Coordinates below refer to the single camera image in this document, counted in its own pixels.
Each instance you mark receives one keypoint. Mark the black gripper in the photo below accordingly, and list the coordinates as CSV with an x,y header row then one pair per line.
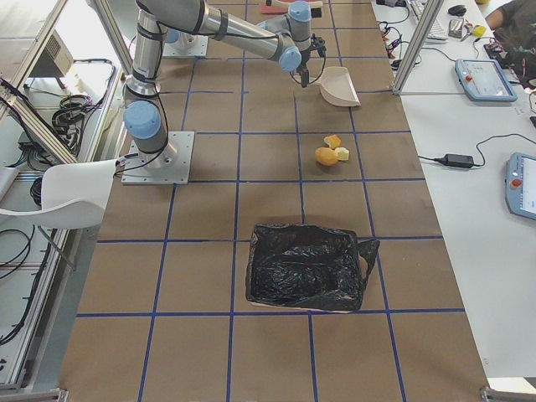
x,y
301,72

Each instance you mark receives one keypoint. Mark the white plastic dustpan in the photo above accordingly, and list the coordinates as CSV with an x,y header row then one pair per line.
x,y
336,87

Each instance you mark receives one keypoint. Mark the empty pink plastic bin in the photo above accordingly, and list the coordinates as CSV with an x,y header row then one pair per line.
x,y
273,7

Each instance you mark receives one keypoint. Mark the orange bread piece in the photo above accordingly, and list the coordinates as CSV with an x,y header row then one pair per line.
x,y
333,141

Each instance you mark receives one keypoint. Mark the brown potato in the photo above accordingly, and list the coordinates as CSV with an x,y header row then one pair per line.
x,y
326,156

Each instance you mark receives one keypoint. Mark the yellow-green apple piece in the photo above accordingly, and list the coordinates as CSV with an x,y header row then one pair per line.
x,y
342,153

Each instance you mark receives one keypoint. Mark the black power adapter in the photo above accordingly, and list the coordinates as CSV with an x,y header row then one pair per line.
x,y
456,161

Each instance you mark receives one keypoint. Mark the blue teach pendant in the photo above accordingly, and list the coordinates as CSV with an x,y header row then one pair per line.
x,y
520,184
484,80

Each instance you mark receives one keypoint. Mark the white plastic chair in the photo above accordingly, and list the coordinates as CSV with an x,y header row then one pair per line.
x,y
73,196

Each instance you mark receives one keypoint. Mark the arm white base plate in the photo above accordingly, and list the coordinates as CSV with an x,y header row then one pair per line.
x,y
170,167
183,46

